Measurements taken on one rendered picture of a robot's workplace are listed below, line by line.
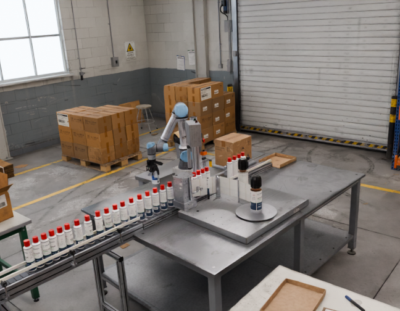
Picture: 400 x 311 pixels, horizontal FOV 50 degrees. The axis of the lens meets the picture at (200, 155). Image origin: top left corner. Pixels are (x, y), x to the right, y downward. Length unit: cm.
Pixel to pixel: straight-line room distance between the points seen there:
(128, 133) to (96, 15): 326
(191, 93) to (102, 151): 184
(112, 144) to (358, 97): 411
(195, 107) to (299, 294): 533
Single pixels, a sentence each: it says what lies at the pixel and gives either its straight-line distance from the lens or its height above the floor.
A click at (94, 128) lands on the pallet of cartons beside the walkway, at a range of 690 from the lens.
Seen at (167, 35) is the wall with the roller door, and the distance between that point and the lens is 999.
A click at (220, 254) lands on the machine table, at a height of 83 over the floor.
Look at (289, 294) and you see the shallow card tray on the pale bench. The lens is 256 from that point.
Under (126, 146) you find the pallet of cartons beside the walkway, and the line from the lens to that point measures 723.
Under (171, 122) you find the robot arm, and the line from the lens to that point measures 398.
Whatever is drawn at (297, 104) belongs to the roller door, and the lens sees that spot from 808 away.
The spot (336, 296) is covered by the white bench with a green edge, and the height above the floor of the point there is 80.
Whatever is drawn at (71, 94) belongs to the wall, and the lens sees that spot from 921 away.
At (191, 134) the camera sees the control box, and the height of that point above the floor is 140.
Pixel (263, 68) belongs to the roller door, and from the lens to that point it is 833.
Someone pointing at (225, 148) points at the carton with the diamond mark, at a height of 105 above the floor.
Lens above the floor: 230
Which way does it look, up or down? 18 degrees down
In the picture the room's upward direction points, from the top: 3 degrees counter-clockwise
